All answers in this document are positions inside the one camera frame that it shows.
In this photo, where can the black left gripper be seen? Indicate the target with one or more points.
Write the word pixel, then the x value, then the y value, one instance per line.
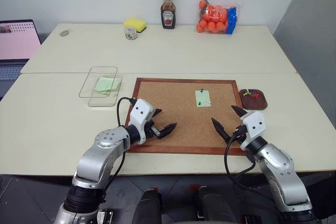
pixel 150 129

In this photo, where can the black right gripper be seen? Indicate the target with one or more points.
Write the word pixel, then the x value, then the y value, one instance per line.
pixel 239 133

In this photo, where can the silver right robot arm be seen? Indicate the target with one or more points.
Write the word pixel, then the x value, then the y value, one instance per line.
pixel 278 166

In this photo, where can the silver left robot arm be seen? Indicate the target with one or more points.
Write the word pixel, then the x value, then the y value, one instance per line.
pixel 92 161

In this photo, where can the wood-framed cork board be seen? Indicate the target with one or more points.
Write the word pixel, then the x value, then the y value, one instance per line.
pixel 178 119

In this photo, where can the pale green plastic toy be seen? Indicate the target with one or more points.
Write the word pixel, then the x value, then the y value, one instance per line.
pixel 245 94

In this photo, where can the pale green paper note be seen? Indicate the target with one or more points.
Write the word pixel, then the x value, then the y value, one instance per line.
pixel 204 99

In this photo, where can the red plastic toy piece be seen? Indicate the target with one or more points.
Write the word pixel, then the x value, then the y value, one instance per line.
pixel 256 95

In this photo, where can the green sticky note stack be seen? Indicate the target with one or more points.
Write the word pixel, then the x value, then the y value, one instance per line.
pixel 106 85

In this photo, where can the small glass jar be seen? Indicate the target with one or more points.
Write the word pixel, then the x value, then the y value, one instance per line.
pixel 130 33

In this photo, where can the small brown wooden tray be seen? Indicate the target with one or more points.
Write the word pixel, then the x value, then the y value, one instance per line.
pixel 254 102

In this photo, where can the clear plastic container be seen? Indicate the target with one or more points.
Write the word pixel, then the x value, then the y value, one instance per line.
pixel 102 98

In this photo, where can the dark rounded robot leg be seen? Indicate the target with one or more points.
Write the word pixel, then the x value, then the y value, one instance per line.
pixel 147 205
pixel 215 205

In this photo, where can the yellow sponge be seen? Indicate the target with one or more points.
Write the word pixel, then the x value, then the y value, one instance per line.
pixel 136 23

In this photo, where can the bag of orange balls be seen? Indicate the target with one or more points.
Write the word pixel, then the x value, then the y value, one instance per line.
pixel 212 19

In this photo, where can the ketchup bottle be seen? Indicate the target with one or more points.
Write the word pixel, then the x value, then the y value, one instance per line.
pixel 168 11

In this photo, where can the small clear round lid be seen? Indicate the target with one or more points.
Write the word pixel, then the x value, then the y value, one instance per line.
pixel 64 33

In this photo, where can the open laptop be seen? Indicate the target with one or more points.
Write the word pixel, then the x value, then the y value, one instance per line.
pixel 15 43

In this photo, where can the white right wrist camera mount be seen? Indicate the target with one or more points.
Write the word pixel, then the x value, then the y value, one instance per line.
pixel 253 125

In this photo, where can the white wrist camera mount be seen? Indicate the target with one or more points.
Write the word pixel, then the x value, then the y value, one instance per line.
pixel 253 125
pixel 140 111

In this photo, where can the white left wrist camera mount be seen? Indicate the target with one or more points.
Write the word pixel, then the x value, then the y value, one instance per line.
pixel 140 111

